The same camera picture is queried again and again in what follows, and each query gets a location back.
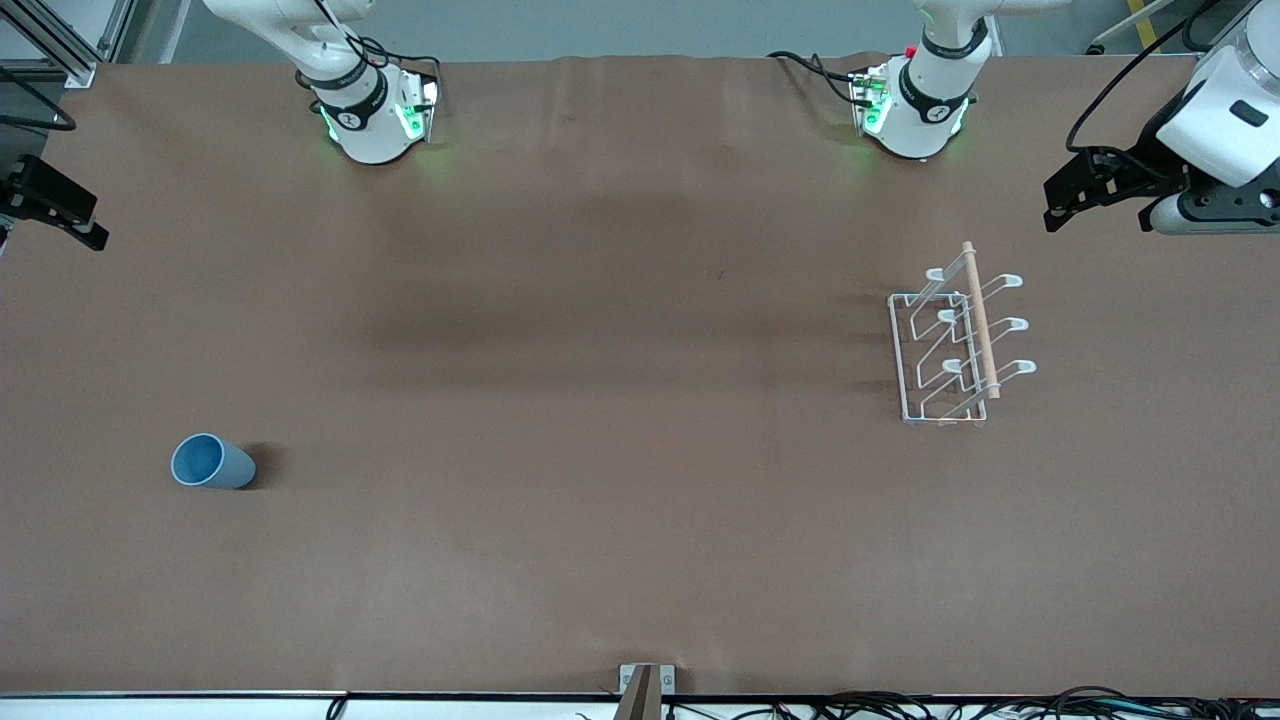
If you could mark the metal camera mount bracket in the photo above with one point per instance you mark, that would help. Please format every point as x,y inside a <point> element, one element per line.
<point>645,690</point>

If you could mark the blue plastic cup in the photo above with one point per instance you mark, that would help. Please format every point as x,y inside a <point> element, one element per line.
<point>215,463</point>

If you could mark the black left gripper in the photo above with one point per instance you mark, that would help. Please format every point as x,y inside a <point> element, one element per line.
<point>1146,158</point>

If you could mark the aluminium frame profile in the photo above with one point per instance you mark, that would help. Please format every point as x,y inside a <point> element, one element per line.
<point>70,65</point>

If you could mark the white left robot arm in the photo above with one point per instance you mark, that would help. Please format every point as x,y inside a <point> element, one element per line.
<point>925,115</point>

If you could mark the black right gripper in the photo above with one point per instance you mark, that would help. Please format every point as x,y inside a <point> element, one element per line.
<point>40,190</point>

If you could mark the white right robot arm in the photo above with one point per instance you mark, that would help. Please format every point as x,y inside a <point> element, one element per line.
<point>365,125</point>

